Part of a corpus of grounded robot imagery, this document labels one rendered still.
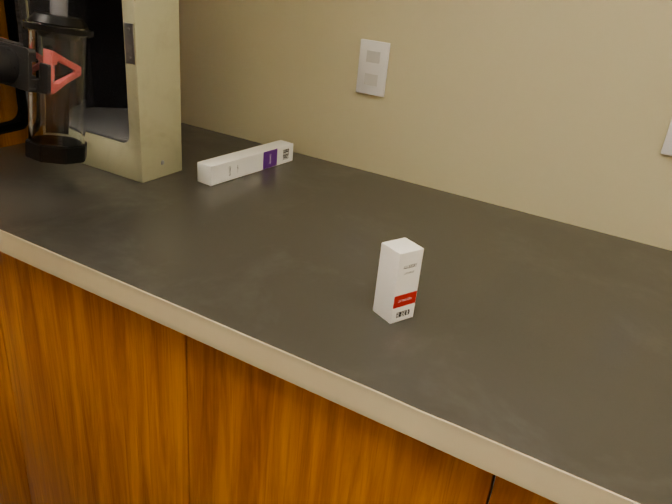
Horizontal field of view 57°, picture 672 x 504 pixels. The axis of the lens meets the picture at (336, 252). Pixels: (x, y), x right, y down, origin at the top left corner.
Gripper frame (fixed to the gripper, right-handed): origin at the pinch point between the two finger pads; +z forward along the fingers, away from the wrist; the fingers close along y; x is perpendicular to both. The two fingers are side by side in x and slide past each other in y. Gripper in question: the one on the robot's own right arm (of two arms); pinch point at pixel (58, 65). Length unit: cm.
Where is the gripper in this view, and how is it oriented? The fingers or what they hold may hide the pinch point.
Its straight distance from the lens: 120.0
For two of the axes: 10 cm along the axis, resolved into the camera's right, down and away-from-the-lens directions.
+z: 5.0, -2.3, 8.4
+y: -8.5, -3.1, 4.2
